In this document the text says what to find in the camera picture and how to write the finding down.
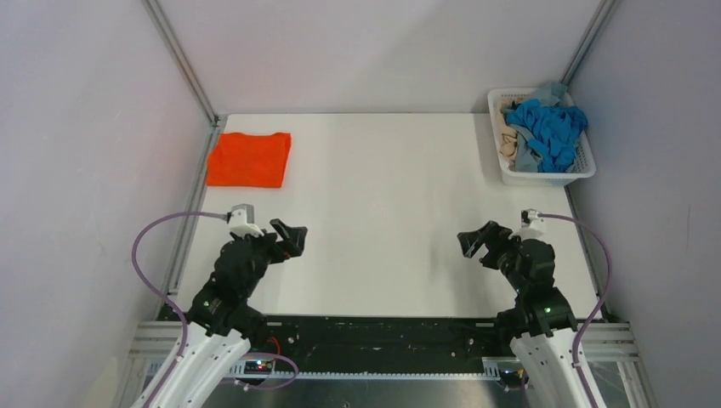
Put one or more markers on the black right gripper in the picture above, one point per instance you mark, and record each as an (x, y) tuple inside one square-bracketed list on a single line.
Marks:
[(495, 236)]

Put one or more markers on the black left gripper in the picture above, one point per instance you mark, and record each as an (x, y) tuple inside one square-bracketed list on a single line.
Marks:
[(282, 250)]

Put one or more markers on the blue t-shirt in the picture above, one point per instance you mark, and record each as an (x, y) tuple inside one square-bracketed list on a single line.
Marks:
[(579, 122)]

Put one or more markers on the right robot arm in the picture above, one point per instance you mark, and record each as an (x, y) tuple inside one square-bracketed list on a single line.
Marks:
[(541, 329)]

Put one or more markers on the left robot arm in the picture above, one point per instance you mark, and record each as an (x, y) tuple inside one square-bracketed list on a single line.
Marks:
[(220, 327)]

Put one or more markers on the folded orange t-shirt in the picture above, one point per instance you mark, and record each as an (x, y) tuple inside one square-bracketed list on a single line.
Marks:
[(246, 160)]

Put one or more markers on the grey-blue crumpled t-shirt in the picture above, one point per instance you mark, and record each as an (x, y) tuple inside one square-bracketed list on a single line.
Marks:
[(544, 130)]

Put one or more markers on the beige crumpled t-shirt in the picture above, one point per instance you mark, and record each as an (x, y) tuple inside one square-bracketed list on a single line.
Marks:
[(508, 136)]

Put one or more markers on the white plastic laundry basket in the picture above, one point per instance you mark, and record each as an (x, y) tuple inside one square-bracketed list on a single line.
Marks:
[(583, 167)]

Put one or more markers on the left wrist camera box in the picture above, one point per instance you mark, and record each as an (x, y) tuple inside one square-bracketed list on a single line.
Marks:
[(240, 221)]

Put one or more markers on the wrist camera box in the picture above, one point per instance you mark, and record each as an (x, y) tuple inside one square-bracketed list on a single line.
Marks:
[(532, 225), (240, 221)]

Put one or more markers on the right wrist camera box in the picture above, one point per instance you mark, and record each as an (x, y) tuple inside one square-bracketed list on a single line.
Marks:
[(532, 225)]

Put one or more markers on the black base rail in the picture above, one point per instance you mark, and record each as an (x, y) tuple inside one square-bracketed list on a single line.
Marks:
[(382, 346)]

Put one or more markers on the aluminium frame profile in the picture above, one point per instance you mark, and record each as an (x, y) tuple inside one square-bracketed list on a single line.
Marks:
[(602, 342)]

